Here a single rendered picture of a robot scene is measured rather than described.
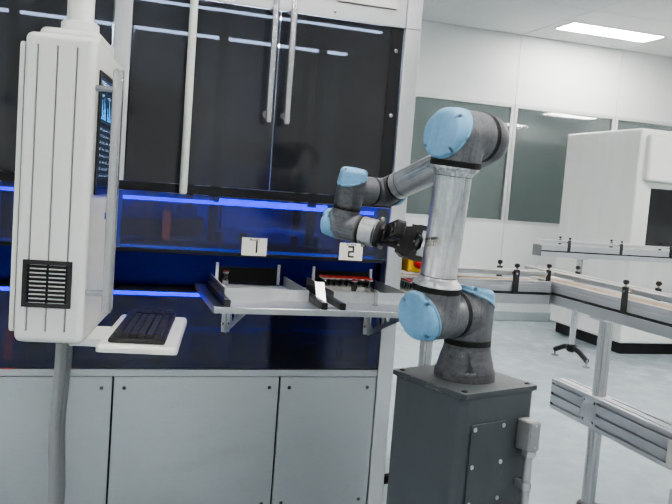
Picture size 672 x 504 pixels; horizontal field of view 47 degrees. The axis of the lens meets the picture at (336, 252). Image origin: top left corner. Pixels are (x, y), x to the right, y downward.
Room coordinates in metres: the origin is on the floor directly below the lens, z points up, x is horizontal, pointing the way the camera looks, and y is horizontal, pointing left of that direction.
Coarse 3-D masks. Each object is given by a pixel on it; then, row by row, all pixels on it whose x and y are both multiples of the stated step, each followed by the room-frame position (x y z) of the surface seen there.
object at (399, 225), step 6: (390, 222) 1.96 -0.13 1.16; (396, 222) 1.90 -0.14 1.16; (402, 222) 1.89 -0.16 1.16; (390, 228) 1.94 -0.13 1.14; (396, 228) 1.89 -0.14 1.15; (402, 228) 1.89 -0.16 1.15; (384, 234) 1.98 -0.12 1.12; (390, 234) 1.92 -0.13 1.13; (396, 234) 1.89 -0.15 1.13; (402, 234) 1.89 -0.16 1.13; (384, 240) 1.97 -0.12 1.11; (390, 240) 1.95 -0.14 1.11; (396, 240) 1.93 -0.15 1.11
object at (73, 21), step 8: (72, 0) 2.06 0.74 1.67; (80, 0) 2.06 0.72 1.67; (88, 0) 2.07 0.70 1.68; (72, 8) 2.06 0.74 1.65; (80, 8) 2.06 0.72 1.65; (88, 8) 2.07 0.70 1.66; (72, 16) 2.06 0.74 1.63; (80, 16) 2.06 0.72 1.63; (88, 16) 2.07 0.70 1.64; (64, 24) 2.05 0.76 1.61; (72, 24) 2.04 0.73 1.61; (80, 24) 2.05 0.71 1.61; (88, 24) 2.06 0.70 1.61; (96, 24) 2.09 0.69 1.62
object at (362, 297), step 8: (312, 280) 2.61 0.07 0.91; (376, 280) 2.75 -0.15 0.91; (328, 288) 2.42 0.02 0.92; (376, 288) 2.74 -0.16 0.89; (384, 288) 2.66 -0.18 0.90; (392, 288) 2.59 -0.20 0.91; (336, 296) 2.36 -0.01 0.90; (344, 296) 2.37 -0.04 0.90; (352, 296) 2.38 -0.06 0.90; (360, 296) 2.39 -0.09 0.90; (368, 296) 2.39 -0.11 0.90; (384, 296) 2.41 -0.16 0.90; (392, 296) 2.42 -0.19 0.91; (400, 296) 2.43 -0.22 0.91; (392, 304) 2.42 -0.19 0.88
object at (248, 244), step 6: (246, 240) 2.54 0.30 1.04; (252, 240) 2.54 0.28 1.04; (258, 240) 2.55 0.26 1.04; (264, 240) 2.56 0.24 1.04; (246, 246) 2.54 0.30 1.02; (252, 246) 2.54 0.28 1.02; (258, 246) 2.55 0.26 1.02; (264, 246) 2.56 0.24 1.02; (246, 252) 2.54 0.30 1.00; (252, 252) 2.54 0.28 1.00; (258, 252) 2.55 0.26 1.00; (264, 252) 2.56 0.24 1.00
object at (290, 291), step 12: (228, 288) 2.26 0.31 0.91; (240, 288) 2.27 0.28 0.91; (252, 288) 2.29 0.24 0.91; (264, 288) 2.55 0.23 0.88; (276, 288) 2.58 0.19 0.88; (288, 288) 2.58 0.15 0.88; (300, 288) 2.43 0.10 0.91; (264, 300) 2.30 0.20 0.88; (276, 300) 2.31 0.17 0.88; (288, 300) 2.32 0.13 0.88; (300, 300) 2.33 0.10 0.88
